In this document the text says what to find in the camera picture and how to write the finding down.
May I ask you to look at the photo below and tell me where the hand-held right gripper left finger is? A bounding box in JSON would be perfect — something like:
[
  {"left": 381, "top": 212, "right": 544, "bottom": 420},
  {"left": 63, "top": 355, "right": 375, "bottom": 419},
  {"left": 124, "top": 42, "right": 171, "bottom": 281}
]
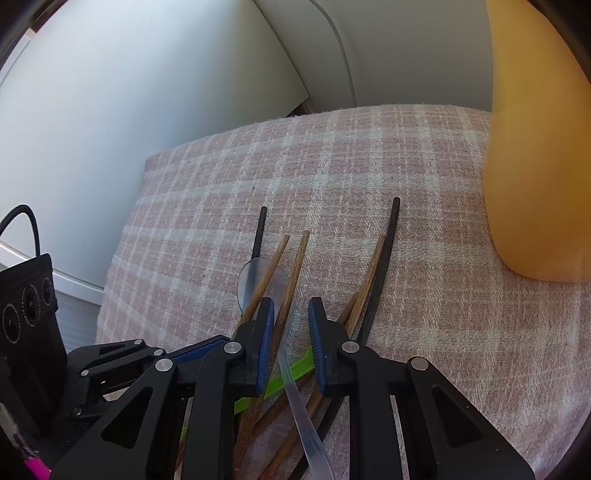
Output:
[{"left": 50, "top": 298, "right": 276, "bottom": 480}]

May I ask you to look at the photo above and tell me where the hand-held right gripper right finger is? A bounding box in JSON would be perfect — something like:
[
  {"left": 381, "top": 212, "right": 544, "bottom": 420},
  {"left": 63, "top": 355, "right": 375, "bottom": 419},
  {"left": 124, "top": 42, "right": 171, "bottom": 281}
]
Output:
[{"left": 308, "top": 296, "right": 536, "bottom": 480}]

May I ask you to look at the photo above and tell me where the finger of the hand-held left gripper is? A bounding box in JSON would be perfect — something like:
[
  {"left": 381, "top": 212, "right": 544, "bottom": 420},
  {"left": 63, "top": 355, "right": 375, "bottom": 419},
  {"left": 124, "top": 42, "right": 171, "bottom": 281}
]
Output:
[
  {"left": 62, "top": 373, "right": 139, "bottom": 424},
  {"left": 67, "top": 336, "right": 229, "bottom": 384}
]

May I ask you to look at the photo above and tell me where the green plastic utensil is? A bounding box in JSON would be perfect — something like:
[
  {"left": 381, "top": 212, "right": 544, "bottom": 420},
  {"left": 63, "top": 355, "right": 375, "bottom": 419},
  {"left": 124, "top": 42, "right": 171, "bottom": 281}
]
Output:
[{"left": 178, "top": 347, "right": 315, "bottom": 467}]

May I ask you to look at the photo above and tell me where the brown wooden chopstick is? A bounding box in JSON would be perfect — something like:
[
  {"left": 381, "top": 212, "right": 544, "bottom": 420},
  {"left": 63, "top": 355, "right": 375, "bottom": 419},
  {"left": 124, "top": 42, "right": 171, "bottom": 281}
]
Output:
[
  {"left": 233, "top": 231, "right": 311, "bottom": 467},
  {"left": 235, "top": 234, "right": 291, "bottom": 329},
  {"left": 256, "top": 235, "right": 387, "bottom": 480},
  {"left": 259, "top": 291, "right": 361, "bottom": 444}
]

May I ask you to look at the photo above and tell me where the clear plastic spoon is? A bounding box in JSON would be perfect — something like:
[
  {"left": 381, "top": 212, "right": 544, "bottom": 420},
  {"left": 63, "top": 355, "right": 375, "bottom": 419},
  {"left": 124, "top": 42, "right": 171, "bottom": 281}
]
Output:
[{"left": 237, "top": 258, "right": 334, "bottom": 480}]

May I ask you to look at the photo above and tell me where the black chopstick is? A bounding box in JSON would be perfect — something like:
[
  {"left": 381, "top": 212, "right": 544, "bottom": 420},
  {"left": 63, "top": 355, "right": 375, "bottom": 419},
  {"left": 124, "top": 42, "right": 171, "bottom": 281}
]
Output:
[
  {"left": 291, "top": 197, "right": 402, "bottom": 480},
  {"left": 250, "top": 206, "right": 269, "bottom": 264}
]

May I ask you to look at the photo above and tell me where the yellow plastic utensil container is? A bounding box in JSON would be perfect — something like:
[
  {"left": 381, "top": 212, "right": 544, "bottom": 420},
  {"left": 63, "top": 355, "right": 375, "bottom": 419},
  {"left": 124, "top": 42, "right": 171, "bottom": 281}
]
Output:
[{"left": 480, "top": 0, "right": 591, "bottom": 282}]

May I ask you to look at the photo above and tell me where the person's left forearm pink sleeve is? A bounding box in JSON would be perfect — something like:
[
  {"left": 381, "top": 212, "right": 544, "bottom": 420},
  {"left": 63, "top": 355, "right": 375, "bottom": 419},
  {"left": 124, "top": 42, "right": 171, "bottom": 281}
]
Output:
[{"left": 16, "top": 440, "right": 51, "bottom": 480}]

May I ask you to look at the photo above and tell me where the tall white cabinet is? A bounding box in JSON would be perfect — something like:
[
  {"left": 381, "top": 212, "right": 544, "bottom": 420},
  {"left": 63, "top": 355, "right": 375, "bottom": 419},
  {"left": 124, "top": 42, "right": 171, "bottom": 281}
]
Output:
[{"left": 0, "top": 0, "right": 310, "bottom": 296}]

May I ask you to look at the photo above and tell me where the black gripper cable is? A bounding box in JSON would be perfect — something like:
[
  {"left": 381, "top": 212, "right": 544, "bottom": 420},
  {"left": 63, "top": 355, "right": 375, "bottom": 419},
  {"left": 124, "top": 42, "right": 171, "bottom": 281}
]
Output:
[{"left": 0, "top": 204, "right": 40, "bottom": 257}]

